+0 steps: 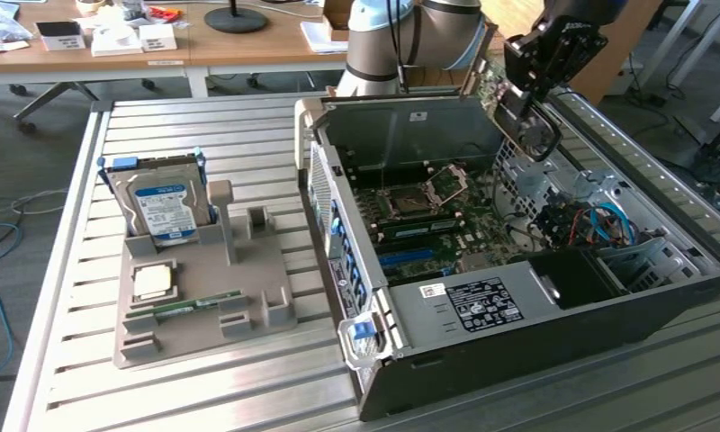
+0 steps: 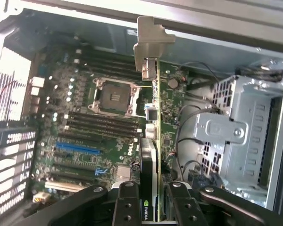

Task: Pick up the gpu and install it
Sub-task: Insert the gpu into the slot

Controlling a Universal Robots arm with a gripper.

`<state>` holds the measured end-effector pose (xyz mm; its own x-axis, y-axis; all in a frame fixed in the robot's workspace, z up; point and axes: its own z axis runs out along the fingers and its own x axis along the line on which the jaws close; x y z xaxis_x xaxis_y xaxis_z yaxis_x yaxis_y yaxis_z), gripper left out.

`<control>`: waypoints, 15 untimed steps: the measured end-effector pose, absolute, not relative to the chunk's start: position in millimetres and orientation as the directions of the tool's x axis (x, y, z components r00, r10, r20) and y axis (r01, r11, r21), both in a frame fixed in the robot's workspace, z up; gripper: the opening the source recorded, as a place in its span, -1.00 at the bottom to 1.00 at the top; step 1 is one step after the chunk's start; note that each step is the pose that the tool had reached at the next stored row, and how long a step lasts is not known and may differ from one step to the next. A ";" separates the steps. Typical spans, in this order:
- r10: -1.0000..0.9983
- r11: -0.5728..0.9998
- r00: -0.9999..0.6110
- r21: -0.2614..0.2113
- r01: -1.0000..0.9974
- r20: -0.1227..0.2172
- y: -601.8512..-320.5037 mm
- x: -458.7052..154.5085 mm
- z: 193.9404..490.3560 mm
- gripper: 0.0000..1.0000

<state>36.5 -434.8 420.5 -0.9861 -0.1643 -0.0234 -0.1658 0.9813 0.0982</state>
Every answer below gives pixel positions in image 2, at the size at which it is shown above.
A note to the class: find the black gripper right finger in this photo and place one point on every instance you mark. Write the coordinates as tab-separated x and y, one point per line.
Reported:
186	209

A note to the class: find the silver chipset heatsink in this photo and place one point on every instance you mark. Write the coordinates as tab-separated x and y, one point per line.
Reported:
122	173

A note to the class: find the round coin battery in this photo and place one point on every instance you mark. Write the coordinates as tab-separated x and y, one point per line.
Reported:
173	83

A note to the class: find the black RAM slot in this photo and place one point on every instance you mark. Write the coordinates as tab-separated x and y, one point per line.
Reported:
110	62
103	117
108	57
113	67
113	73
103	123
103	127

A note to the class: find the black grey PC case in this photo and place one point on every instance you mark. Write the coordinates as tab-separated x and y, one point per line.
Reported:
202	40

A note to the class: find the white power connector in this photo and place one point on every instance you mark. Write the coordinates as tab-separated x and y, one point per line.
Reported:
41	197

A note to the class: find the CPU socket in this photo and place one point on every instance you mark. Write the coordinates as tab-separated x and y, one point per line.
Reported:
113	96

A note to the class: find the green motherboard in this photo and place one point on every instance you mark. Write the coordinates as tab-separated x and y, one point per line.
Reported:
85	162

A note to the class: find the blue expansion slot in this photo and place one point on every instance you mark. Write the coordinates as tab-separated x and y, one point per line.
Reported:
77	147

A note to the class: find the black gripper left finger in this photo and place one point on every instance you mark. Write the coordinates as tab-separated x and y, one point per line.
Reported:
128	207

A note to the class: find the silver disk bay cage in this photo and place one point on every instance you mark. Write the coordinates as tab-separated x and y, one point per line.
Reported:
250	141

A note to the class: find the long black expansion slot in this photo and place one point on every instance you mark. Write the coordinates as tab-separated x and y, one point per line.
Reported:
80	137
66	176
73	166

